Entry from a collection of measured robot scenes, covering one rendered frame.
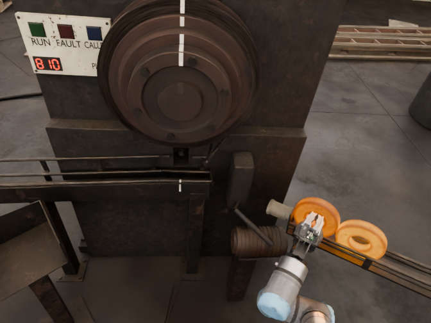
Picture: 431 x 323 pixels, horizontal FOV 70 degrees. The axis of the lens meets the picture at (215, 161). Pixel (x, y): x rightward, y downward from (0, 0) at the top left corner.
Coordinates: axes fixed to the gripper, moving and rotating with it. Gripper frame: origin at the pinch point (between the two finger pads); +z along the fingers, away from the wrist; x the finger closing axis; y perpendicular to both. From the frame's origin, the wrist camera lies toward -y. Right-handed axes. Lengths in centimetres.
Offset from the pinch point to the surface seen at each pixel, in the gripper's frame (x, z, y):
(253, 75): 32, 10, 41
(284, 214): 10.3, -3.7, -4.5
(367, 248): -18.5, -2.2, -2.6
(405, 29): 1, 431, -182
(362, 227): -13.6, -0.1, 5.5
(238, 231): 24.2, -13.5, -17.9
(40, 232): 79, -56, 2
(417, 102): -37, 223, -126
